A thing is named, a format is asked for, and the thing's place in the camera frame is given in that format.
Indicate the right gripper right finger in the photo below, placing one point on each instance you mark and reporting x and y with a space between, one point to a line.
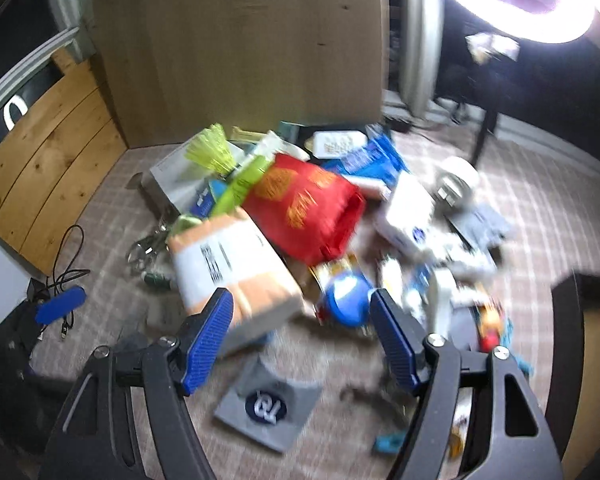
401 337

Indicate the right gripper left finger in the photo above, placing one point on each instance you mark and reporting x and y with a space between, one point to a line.
201 336

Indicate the blue round lid container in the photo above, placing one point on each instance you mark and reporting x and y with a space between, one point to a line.
346 299

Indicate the orange head toy figure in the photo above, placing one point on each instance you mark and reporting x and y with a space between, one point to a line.
491 325

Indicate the orange white tissue pack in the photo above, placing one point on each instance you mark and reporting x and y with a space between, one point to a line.
229 251

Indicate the metal keyring clips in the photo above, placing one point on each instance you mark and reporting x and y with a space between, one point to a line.
143 254

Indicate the grey patch with logo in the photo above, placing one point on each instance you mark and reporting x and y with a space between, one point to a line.
267 408

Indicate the white tissue packet blue logo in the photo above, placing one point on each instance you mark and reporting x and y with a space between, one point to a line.
405 221

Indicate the green yellow packet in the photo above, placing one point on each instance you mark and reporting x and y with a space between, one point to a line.
240 186

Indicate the red fabric bag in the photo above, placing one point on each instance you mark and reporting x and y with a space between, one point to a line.
306 211

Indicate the white power adapter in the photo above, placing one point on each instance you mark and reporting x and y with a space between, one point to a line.
455 183

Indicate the yellow green shuttlecock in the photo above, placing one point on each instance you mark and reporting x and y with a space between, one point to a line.
210 150

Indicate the black storage box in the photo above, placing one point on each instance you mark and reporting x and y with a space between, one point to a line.
571 297

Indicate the wooden cabinet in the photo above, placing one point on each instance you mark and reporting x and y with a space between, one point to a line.
176 66

